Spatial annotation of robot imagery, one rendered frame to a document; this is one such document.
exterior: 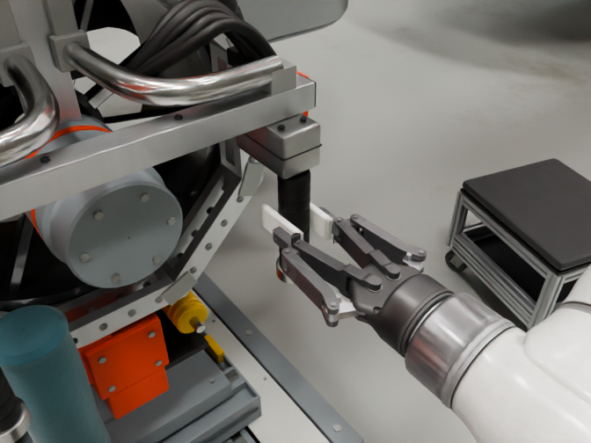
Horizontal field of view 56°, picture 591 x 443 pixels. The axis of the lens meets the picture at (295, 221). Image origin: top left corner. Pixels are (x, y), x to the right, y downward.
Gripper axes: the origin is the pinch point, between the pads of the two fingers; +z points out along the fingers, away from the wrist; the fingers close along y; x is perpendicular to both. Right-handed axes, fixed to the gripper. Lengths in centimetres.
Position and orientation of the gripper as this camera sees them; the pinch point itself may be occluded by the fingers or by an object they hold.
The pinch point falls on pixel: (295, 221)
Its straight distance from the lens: 62.9
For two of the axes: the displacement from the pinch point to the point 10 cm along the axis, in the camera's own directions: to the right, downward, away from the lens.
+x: 0.0, -7.9, -6.1
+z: -6.2, -4.8, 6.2
